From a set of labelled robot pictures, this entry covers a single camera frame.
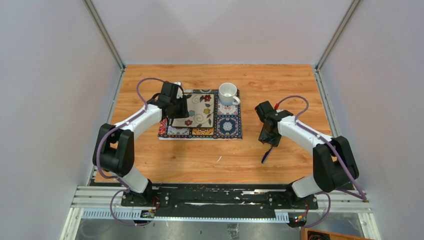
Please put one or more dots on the purple handled knife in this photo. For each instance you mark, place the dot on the purple handled knife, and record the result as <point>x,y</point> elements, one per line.
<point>266,155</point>

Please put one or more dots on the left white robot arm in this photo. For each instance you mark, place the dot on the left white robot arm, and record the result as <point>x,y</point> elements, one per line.
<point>114,151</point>

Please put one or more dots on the aluminium frame rail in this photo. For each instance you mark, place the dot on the aluminium frame rail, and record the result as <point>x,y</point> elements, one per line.
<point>104,202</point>

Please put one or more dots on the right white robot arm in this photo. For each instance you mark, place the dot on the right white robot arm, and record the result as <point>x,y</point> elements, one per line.
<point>333,161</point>

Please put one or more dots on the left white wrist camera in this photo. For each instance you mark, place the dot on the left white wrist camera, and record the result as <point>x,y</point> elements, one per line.
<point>180,91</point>

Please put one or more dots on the square floral plate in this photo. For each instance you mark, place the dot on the square floral plate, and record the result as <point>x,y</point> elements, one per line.
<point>201,112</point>

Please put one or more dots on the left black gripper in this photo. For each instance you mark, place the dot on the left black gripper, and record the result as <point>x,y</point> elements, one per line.
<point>183,112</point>

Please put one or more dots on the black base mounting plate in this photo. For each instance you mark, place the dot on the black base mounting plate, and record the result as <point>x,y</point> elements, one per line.
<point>219,201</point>

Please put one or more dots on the colourful patterned placemat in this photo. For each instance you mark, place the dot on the colourful patterned placemat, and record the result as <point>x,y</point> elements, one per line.
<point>227,123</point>

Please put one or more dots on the white mug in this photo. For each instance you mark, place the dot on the white mug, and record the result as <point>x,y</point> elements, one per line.
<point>227,93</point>

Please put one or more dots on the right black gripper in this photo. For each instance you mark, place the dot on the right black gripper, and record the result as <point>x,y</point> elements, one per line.
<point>264,138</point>

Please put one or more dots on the orange wooden box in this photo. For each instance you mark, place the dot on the orange wooden box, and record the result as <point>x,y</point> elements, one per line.
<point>314,234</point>

